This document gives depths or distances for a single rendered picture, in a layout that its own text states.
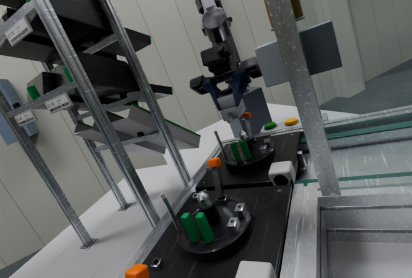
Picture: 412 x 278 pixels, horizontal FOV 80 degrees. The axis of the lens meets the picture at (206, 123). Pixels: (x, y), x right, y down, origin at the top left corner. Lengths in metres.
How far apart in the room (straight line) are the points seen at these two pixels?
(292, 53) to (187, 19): 2.70
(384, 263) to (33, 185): 3.06
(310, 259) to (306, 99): 0.23
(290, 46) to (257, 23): 2.99
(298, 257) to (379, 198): 0.17
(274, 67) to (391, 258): 0.36
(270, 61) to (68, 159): 2.79
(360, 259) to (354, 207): 0.08
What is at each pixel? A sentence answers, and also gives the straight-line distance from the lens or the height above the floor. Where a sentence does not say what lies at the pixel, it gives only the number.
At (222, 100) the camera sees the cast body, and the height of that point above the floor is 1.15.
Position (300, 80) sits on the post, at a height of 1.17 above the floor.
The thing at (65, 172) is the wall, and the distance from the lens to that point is 3.10.
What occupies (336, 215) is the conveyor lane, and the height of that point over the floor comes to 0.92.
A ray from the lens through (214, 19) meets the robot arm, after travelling 0.60.
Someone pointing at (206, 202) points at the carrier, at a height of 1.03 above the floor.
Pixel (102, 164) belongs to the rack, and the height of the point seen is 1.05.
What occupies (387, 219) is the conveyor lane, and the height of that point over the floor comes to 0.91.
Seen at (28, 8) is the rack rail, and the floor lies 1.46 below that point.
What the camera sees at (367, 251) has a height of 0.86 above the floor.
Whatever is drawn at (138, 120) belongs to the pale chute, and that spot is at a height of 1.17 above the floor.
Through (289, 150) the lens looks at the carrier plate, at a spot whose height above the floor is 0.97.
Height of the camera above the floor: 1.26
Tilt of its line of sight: 15 degrees down
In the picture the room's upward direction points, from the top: 22 degrees counter-clockwise
